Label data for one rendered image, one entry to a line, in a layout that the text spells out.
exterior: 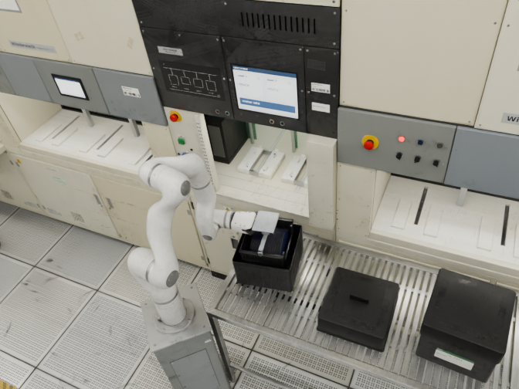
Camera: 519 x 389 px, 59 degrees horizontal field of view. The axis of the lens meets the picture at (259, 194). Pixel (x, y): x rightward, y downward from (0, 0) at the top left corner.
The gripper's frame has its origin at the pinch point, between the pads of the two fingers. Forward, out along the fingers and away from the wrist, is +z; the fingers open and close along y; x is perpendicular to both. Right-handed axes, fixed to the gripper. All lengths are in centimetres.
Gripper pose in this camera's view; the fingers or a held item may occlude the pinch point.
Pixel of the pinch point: (265, 224)
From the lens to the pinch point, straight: 209.5
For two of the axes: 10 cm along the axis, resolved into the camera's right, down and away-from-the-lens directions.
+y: -2.6, 7.0, -6.7
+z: 9.6, 1.1, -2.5
